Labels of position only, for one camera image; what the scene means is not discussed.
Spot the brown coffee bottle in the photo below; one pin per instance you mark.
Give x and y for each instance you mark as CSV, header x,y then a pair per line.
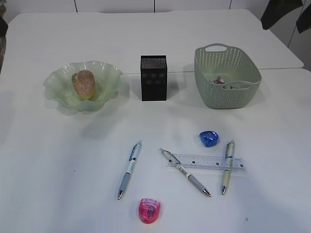
x,y
3,31

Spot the grey white ballpoint pen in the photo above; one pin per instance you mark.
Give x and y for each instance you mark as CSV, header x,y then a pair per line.
x,y
173,160

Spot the green plastic woven basket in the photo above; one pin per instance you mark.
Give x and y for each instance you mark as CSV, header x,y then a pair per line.
x,y
234,66

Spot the beige ballpoint pen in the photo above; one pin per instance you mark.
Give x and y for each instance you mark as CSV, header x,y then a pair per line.
x,y
229,153

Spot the blue pencil sharpener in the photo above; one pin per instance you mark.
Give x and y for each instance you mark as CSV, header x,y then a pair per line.
x,y
209,138

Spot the brown bread roll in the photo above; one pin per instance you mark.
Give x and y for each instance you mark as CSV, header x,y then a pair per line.
x,y
84,84

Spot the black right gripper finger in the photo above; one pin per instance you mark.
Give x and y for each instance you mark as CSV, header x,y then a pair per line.
x,y
276,9
304,21

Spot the green wavy glass plate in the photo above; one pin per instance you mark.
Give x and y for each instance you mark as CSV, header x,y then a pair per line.
x,y
59,85

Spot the grey paper ball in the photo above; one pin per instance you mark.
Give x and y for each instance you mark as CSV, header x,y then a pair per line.
x,y
234,87

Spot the black pen holder box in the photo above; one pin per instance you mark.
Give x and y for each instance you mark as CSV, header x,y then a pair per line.
x,y
153,69

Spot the pink pencil sharpener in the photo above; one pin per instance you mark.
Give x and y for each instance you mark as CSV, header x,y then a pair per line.
x,y
148,210

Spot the blue white ballpoint pen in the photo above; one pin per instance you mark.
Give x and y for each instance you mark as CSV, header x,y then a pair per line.
x,y
132,162

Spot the white paper ball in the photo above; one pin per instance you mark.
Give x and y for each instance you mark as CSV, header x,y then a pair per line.
x,y
218,80

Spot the clear plastic ruler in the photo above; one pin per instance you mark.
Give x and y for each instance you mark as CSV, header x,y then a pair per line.
x,y
210,162

